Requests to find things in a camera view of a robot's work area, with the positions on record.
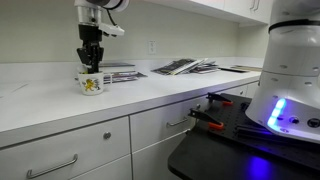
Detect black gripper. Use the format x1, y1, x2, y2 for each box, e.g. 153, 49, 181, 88
77, 24, 104, 73

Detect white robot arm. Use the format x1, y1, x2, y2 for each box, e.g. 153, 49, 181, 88
74, 0, 320, 143

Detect white mug with lion print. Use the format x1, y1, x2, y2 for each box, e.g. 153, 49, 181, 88
78, 72, 113, 96

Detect stack of books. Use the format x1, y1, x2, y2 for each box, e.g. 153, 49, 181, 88
99, 62, 144, 84

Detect white lower drawer cabinets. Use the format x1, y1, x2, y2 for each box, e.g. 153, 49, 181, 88
0, 79, 253, 180

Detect fanned pile of magazines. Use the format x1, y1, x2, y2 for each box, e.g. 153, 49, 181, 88
154, 58, 219, 75

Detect black orange clamp far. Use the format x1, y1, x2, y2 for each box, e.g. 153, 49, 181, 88
207, 92, 233, 105

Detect black orange clamp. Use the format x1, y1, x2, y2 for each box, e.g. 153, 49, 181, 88
207, 92, 233, 105
189, 108, 224, 130

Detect black orange clamp near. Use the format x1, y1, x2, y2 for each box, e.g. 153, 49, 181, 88
189, 108, 224, 130

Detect white upper cabinets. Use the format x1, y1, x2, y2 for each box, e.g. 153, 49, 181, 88
146, 0, 273, 26

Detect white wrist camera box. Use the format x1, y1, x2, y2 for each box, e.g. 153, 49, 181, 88
99, 23, 125, 36

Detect white wall outlet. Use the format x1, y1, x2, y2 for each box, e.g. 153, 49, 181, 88
148, 41, 157, 55

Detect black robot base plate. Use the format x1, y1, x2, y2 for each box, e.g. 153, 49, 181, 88
167, 93, 320, 180

